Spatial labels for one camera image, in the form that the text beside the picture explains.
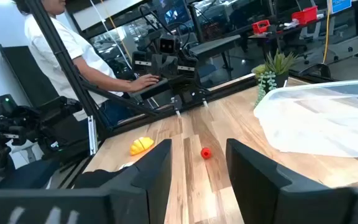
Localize black flat panel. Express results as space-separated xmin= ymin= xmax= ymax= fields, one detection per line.
xmin=0 ymin=42 xmax=60 ymax=105

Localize person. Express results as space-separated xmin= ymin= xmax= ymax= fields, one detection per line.
xmin=12 ymin=0 xmax=161 ymax=127

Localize large red plastic bin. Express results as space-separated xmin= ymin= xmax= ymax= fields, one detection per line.
xmin=291 ymin=5 xmax=319 ymax=26

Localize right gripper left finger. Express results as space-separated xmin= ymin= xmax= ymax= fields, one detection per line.
xmin=101 ymin=139 xmax=173 ymax=224

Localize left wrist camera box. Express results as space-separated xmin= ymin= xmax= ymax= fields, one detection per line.
xmin=158 ymin=36 xmax=177 ymax=54

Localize succulents in black pot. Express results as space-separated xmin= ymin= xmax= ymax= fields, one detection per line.
xmin=251 ymin=49 xmax=298 ymax=108

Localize clear plastic food container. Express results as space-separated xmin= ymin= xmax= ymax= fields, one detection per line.
xmin=253 ymin=78 xmax=358 ymax=159

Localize small red toy berry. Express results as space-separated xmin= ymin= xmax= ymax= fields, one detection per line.
xmin=200 ymin=147 xmax=213 ymax=161

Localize small red plastic bin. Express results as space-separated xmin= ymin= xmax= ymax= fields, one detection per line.
xmin=252 ymin=19 xmax=272 ymax=35

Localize black desk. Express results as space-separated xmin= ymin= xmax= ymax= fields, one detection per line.
xmin=188 ymin=34 xmax=242 ymax=72

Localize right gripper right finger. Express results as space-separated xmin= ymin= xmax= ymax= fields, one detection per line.
xmin=226 ymin=139 xmax=356 ymax=224

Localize yellow hanging cable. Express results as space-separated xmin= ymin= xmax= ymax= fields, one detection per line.
xmin=321 ymin=0 xmax=331 ymax=65

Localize person's left hand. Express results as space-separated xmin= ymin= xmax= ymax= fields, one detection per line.
xmin=128 ymin=73 xmax=161 ymax=93

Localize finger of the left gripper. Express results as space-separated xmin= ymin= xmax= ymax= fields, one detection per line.
xmin=151 ymin=54 xmax=167 ymax=77
xmin=165 ymin=55 xmax=180 ymax=77

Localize blue sign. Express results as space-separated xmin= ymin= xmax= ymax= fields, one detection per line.
xmin=330 ymin=0 xmax=353 ymax=15

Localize black aluminium table frame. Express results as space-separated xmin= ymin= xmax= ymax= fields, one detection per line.
xmin=25 ymin=0 xmax=332 ymax=156

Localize silver aluminium bracket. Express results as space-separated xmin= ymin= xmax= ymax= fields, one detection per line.
xmin=87 ymin=115 xmax=99 ymax=156

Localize yellow toy mango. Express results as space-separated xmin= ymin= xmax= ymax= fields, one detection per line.
xmin=129 ymin=136 xmax=155 ymax=157

